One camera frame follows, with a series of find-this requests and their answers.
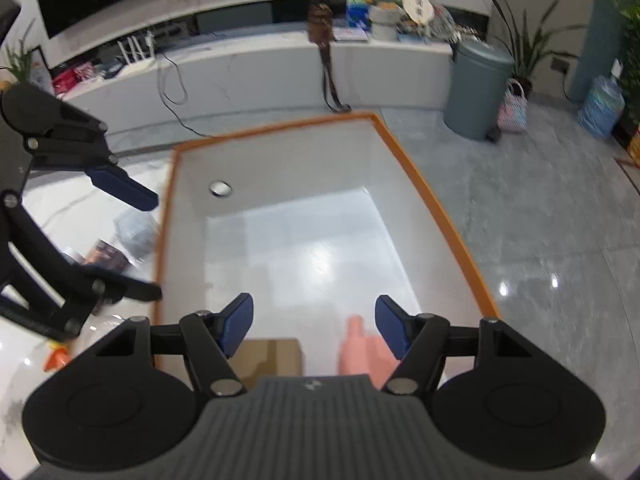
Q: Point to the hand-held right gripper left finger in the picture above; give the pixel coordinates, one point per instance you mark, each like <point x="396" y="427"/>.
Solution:
<point x="236" y="324"/>

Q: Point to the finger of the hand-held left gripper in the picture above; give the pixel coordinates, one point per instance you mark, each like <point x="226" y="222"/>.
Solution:
<point x="122" y="187"/>
<point x="100" y="287"/>

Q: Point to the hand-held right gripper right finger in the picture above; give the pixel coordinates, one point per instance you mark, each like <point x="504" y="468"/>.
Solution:
<point x="391" y="324"/>

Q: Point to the printed card box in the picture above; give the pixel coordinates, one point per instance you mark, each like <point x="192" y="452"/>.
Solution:
<point x="104" y="256"/>

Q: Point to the orange-rimmed white storage box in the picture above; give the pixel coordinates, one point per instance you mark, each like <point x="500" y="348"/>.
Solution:
<point x="320" y="240"/>

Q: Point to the clear plastic box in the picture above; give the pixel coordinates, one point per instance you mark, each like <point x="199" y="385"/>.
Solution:
<point x="136" y="227"/>

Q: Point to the pink plastic bottle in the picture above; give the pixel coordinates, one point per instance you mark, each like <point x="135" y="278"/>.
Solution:
<point x="361" y="355"/>

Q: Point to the small green plant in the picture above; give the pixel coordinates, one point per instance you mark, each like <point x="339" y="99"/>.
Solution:
<point x="20" y="62"/>

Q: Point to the brown cardboard box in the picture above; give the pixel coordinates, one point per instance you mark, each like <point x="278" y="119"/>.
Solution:
<point x="272" y="357"/>

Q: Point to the red box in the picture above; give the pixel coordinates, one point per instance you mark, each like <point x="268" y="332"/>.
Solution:
<point x="75" y="77"/>

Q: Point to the small orange object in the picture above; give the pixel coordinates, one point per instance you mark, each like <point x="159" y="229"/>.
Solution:
<point x="56" y="360"/>

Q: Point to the white router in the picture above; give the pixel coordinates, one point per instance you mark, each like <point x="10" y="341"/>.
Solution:
<point x="136" y="55"/>

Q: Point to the white television cabinet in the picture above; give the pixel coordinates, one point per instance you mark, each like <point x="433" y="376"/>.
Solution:
<point x="250" y="75"/>

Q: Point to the pastel woven basket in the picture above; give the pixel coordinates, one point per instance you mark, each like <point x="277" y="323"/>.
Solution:
<point x="513" y="112"/>

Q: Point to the grey-green trash bin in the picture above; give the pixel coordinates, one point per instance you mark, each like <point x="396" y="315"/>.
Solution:
<point x="477" y="90"/>

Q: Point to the brown hanging bag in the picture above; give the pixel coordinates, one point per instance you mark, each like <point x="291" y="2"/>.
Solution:
<point x="322" y="25"/>

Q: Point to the blue box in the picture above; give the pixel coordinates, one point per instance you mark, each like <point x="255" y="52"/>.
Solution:
<point x="358" y="16"/>

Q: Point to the grey cylindrical container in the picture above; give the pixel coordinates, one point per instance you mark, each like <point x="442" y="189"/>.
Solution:
<point x="384" y="25"/>

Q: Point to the blue water jug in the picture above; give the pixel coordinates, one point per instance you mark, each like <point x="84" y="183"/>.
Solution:
<point x="600" y="107"/>

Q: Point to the potted long-leaf plant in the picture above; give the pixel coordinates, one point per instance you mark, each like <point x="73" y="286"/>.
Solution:
<point x="525" y="45"/>

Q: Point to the tall green plant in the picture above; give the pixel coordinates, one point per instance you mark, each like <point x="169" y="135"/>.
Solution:
<point x="631" y="50"/>

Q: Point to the wall socket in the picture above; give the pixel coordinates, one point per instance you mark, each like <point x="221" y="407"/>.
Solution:
<point x="560" y="64"/>

